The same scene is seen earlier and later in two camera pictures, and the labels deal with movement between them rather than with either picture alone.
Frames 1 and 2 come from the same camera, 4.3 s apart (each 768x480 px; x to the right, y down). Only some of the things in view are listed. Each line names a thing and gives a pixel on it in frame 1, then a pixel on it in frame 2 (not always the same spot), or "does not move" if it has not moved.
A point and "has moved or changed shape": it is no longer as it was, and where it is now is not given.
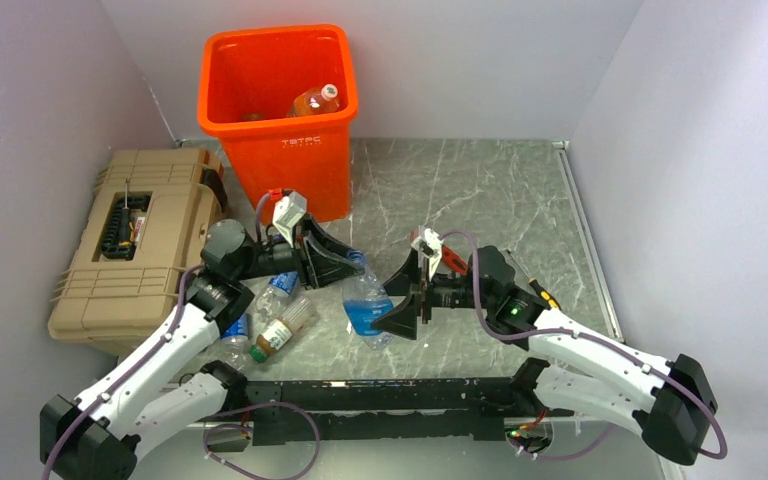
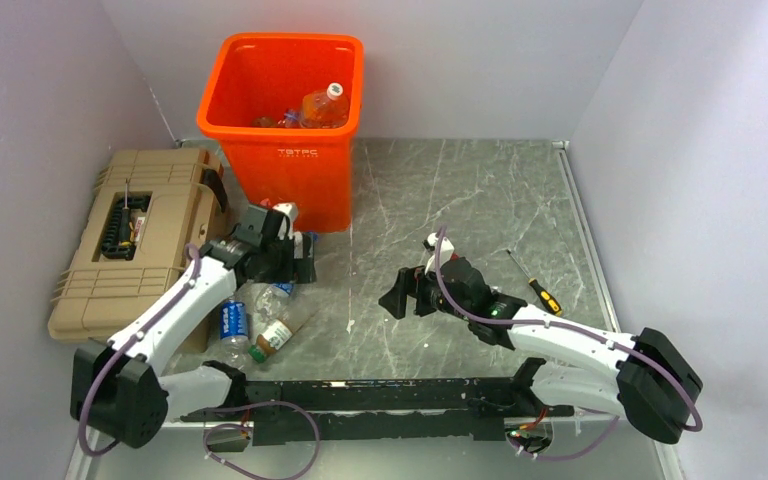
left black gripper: x=321 y=258 to x=296 y=270
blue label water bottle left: x=235 y=343 does not move
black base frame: x=376 y=409 does not move
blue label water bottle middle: x=278 y=288 does not move
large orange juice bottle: x=316 y=101 has moved or changed shape
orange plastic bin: x=284 y=100 does not move
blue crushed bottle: x=365 y=302 to x=293 y=118
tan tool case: x=139 y=235 does not move
